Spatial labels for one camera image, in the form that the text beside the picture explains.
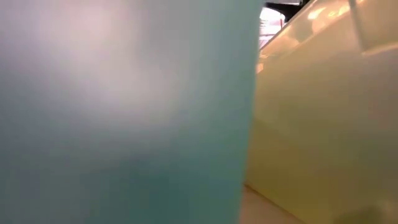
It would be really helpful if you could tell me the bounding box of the yellow translucent plastic bin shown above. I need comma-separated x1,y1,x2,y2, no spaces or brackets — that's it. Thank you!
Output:
245,0,398,224

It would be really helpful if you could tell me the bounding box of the green translucent plastic bin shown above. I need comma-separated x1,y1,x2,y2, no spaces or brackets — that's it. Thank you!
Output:
0,0,265,224

